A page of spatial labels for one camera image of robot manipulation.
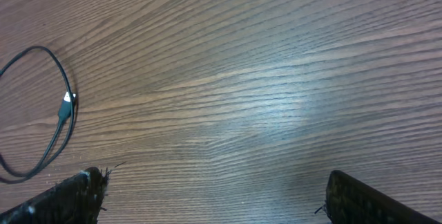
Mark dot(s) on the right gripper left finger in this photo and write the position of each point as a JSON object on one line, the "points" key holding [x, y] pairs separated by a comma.
{"points": [[76, 200]]}

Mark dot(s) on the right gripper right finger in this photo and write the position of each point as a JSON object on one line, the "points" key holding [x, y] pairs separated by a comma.
{"points": [[349, 201]]}

